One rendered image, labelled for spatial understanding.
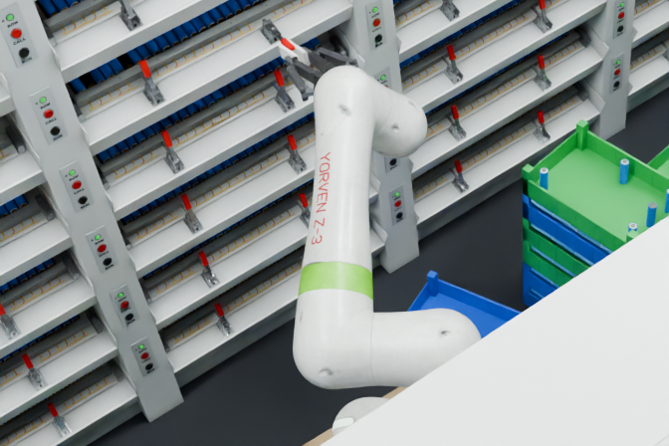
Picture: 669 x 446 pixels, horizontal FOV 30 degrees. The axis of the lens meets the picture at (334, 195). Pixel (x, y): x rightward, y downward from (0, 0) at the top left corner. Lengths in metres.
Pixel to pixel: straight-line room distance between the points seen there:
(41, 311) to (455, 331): 1.06
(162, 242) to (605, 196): 0.96
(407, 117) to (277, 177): 0.68
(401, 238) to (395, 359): 1.27
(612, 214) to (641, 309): 1.81
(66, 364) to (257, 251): 0.49
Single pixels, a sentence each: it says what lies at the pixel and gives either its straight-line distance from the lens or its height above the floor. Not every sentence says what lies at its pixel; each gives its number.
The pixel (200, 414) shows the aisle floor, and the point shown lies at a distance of 3.00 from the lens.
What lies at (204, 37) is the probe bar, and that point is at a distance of 2.46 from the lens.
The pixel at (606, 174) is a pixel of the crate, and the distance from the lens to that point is 2.82.
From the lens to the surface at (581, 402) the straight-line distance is 0.89.
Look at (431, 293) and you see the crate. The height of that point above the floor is 0.01.
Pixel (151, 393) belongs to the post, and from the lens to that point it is 2.95.
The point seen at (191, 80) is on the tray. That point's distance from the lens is 2.43.
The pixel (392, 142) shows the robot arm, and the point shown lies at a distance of 2.11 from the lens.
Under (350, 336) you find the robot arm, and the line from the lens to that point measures 1.86.
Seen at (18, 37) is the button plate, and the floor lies 1.17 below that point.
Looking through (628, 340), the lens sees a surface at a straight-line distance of 0.92.
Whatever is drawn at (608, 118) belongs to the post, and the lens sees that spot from 3.41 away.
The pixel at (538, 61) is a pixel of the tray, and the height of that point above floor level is 0.39.
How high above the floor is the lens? 2.47
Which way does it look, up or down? 47 degrees down
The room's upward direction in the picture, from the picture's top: 10 degrees counter-clockwise
